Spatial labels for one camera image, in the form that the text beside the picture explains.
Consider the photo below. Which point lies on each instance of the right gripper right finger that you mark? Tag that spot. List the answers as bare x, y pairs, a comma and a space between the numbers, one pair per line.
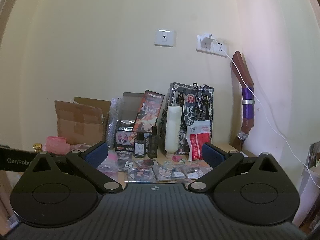
251, 190

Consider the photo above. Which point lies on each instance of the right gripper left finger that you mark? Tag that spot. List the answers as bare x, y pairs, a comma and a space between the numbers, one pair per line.
61, 190

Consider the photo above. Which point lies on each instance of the amber bottle gold cap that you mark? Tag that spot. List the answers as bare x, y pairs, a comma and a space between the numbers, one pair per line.
37, 147

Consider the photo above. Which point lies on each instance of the pink plastic bag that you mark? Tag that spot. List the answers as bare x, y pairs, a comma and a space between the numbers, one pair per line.
59, 146

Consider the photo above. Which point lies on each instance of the pink wrapped plastic packet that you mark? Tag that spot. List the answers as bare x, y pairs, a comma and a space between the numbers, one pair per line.
110, 164

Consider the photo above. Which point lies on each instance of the red white snack pouch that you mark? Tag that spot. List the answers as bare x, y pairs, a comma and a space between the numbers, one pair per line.
197, 135

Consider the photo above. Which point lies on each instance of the brown cardboard box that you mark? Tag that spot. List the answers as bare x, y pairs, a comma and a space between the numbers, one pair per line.
82, 121

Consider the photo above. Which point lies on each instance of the anime badge box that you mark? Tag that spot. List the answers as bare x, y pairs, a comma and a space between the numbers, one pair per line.
124, 138

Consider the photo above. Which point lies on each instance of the white cylindrical bottle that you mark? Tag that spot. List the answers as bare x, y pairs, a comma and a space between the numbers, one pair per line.
172, 130

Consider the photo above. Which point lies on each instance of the dark ink bottle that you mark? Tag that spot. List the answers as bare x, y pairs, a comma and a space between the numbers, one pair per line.
139, 146

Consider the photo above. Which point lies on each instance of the bubble wrap roll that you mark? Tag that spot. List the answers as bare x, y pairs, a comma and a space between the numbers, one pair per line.
113, 118

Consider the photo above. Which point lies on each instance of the black slim bottle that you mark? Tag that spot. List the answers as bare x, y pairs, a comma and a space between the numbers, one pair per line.
153, 143

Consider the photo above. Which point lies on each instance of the brown purple prop sword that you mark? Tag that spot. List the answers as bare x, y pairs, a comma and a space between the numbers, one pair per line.
247, 88

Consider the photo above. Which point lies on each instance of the red anime poster card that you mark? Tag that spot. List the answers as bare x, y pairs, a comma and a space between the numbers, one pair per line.
148, 112

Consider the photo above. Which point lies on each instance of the white charger plug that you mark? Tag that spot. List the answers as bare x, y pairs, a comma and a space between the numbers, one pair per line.
207, 38

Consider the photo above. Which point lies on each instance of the white wall power socket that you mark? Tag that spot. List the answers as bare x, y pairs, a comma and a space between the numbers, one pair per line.
218, 47

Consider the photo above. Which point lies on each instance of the white wall switch plate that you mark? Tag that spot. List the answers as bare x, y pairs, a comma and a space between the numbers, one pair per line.
165, 38

